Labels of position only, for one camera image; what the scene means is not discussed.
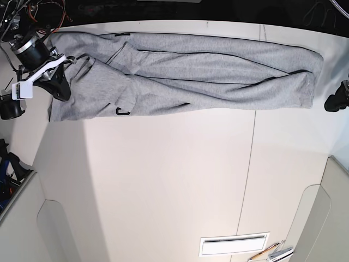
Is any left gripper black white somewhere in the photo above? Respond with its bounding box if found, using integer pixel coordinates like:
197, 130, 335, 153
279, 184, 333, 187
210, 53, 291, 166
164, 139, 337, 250
324, 80, 349, 111

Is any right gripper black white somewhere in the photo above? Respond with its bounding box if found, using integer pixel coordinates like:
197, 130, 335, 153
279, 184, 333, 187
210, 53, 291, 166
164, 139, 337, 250
9, 37, 76, 102

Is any grey T-shirt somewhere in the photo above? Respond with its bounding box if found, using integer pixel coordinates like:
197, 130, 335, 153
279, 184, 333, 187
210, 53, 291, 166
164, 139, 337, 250
48, 32, 323, 122

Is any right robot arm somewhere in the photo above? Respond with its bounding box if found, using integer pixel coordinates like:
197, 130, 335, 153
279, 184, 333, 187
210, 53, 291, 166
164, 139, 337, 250
1, 1, 75, 102

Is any black cylindrical cup holder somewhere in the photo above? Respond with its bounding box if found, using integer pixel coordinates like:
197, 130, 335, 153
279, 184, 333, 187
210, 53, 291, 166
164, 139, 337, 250
0, 94, 25, 120

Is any blue black tools pile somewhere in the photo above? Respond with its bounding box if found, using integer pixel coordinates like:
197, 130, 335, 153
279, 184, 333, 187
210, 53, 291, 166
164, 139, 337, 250
1, 139, 32, 212

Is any wooden pencil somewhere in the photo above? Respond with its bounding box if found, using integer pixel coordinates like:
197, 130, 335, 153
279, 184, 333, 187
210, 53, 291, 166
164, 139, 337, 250
248, 242, 280, 261

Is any white folded tool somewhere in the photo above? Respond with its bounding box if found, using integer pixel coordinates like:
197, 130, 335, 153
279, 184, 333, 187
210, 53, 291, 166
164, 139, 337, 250
266, 240, 294, 262

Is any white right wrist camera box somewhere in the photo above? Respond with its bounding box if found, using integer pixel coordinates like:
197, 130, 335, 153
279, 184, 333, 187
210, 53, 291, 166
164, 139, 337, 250
11, 82, 33, 100

